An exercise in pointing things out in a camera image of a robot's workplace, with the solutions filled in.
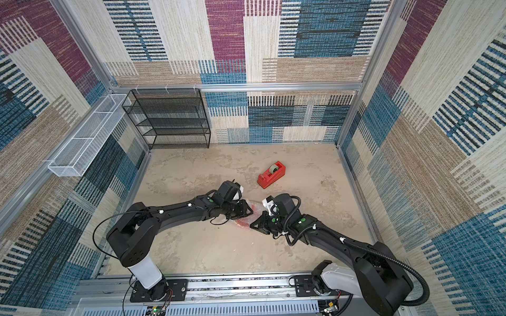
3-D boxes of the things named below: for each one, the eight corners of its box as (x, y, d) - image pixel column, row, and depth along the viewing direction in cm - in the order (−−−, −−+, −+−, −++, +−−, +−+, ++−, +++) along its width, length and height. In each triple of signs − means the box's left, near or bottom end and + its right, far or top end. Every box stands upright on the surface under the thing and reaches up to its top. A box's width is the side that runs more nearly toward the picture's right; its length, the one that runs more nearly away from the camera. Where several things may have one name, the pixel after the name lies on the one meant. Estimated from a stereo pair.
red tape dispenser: (264, 190, 103) (265, 182, 97) (257, 182, 105) (257, 175, 100) (285, 174, 109) (286, 167, 103) (277, 168, 111) (278, 160, 106)
